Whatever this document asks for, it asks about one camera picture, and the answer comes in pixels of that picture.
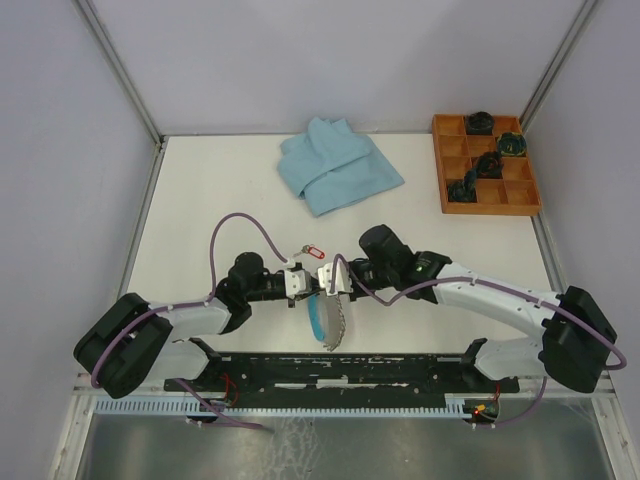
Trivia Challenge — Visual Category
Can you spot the black coiled cord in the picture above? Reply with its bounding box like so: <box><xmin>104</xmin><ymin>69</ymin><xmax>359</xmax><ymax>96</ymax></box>
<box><xmin>466</xmin><ymin>110</ymin><xmax>495</xmax><ymax>136</ymax></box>

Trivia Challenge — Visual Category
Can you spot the metal key organizer plate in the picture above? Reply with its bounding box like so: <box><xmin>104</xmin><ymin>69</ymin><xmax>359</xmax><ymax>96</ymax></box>
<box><xmin>307</xmin><ymin>293</ymin><xmax>350</xmax><ymax>352</ymax></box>

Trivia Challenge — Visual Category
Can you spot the purple cable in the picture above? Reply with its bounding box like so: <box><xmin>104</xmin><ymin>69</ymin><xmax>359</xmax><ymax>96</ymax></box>
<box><xmin>331</xmin><ymin>253</ymin><xmax>629</xmax><ymax>430</ymax></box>
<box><xmin>89</xmin><ymin>213</ymin><xmax>296</xmax><ymax>430</ymax></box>

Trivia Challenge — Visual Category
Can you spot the wooden compartment tray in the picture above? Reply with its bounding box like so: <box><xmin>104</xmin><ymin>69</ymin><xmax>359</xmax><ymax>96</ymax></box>
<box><xmin>432</xmin><ymin>112</ymin><xmax>541</xmax><ymax>217</ymax></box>

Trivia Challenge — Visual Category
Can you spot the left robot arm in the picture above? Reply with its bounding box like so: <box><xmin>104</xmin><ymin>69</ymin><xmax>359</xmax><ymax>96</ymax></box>
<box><xmin>73</xmin><ymin>252</ymin><xmax>319</xmax><ymax>399</ymax></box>

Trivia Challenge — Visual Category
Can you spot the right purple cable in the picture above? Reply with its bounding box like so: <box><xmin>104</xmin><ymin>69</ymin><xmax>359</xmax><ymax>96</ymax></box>
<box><xmin>331</xmin><ymin>253</ymin><xmax>629</xmax><ymax>430</ymax></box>

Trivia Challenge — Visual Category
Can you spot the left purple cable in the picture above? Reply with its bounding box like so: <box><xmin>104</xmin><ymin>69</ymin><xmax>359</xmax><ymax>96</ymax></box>
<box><xmin>89</xmin><ymin>213</ymin><xmax>296</xmax><ymax>430</ymax></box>

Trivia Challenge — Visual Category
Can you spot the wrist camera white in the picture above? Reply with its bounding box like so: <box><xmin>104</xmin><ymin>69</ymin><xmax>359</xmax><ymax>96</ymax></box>
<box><xmin>284</xmin><ymin>269</ymin><xmax>310</xmax><ymax>299</ymax></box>
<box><xmin>317</xmin><ymin>261</ymin><xmax>353</xmax><ymax>296</ymax></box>

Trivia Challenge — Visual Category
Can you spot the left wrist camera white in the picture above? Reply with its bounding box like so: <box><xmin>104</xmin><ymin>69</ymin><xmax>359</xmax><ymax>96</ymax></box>
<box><xmin>284</xmin><ymin>269</ymin><xmax>310</xmax><ymax>299</ymax></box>

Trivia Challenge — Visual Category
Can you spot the light blue cloth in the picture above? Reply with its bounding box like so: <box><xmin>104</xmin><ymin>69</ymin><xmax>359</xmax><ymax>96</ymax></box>
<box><xmin>277</xmin><ymin>118</ymin><xmax>404</xmax><ymax>217</ymax></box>

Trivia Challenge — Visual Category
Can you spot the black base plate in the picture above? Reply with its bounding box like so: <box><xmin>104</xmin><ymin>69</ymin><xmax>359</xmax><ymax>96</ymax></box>
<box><xmin>187</xmin><ymin>352</ymin><xmax>519</xmax><ymax>410</ymax></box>

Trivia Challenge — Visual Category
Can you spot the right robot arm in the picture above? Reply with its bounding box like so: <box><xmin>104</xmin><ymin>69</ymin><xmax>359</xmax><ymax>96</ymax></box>
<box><xmin>349</xmin><ymin>224</ymin><xmax>617</xmax><ymax>393</ymax></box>

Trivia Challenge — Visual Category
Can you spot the dark twisted cord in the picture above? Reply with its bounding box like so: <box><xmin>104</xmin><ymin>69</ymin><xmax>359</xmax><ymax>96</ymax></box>
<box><xmin>464</xmin><ymin>151</ymin><xmax>505</xmax><ymax>185</ymax></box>

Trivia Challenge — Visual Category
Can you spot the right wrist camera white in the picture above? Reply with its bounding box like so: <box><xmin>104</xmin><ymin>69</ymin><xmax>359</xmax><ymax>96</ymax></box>
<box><xmin>317</xmin><ymin>261</ymin><xmax>353</xmax><ymax>296</ymax></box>

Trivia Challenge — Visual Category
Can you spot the dark green coiled cord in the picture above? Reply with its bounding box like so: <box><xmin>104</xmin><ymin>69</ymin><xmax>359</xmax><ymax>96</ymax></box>
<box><xmin>447</xmin><ymin>179</ymin><xmax>477</xmax><ymax>204</ymax></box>

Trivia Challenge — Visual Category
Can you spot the green yellow coiled cord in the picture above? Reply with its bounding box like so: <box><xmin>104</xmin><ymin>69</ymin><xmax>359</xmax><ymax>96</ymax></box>
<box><xmin>496</xmin><ymin>130</ymin><xmax>529</xmax><ymax>157</ymax></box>

